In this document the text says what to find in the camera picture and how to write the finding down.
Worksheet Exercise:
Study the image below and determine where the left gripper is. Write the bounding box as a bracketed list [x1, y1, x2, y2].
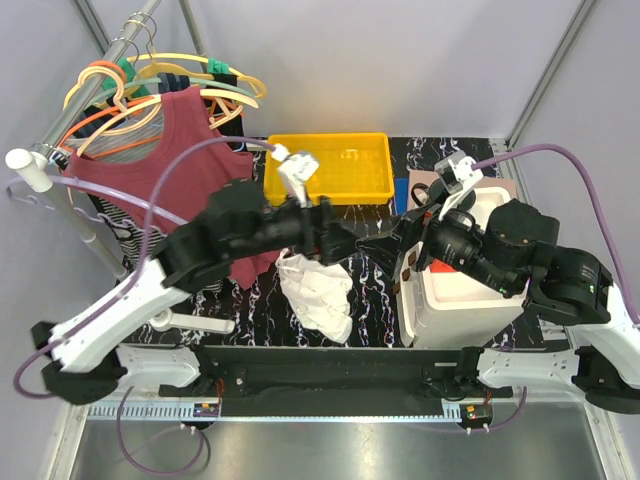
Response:
[231, 185, 360, 266]

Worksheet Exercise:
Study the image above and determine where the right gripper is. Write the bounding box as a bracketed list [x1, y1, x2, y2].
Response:
[354, 185, 518, 295]

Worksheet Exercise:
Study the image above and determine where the white tank top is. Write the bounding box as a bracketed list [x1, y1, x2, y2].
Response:
[275, 249, 353, 344]

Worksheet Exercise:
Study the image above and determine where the maroon tank top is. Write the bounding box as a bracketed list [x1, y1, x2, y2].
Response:
[61, 84, 292, 291]

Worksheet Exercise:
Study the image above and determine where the beige plastic hanger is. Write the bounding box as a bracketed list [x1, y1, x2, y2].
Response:
[63, 65, 162, 133]

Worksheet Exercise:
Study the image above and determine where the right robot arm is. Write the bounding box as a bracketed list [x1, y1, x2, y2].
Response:
[356, 200, 639, 415]

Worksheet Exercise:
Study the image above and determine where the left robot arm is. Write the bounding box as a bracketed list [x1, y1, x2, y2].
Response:
[32, 180, 357, 405]

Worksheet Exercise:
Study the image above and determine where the striped tank top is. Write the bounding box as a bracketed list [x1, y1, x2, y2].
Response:
[89, 194, 145, 273]

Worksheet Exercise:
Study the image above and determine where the yellow plastic hanger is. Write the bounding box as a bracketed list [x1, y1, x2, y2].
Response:
[63, 52, 268, 109]

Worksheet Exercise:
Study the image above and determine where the orange plastic hanger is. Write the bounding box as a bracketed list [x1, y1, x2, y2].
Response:
[58, 58, 249, 156]

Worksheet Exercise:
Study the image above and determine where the green plastic hanger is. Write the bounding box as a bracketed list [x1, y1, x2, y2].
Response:
[89, 74, 260, 108]

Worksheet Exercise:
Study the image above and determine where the red cube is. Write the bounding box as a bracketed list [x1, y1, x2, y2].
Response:
[429, 261, 456, 274]

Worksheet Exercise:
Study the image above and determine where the blue board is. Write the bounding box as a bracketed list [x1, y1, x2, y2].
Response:
[394, 178, 409, 214]

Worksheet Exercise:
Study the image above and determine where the dark green mug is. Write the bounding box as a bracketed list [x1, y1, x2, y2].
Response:
[410, 179, 449, 213]

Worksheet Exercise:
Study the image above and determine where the yellow plastic bin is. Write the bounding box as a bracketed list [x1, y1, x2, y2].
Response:
[267, 133, 395, 206]

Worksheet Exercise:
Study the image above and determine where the white foam box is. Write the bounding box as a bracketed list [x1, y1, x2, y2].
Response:
[393, 187, 531, 351]

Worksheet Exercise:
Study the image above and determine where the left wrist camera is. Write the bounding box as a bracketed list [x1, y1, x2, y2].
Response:
[271, 144, 319, 208]

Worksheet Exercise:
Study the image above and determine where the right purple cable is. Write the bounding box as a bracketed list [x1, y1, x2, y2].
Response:
[469, 143, 640, 436]

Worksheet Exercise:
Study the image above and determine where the purple cable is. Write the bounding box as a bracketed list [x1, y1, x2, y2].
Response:
[12, 137, 281, 474]
[469, 143, 640, 436]

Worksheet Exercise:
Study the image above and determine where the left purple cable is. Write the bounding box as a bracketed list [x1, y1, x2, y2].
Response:
[12, 137, 281, 474]

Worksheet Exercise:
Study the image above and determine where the metal clothes rail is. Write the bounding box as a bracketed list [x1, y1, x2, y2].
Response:
[32, 23, 142, 155]

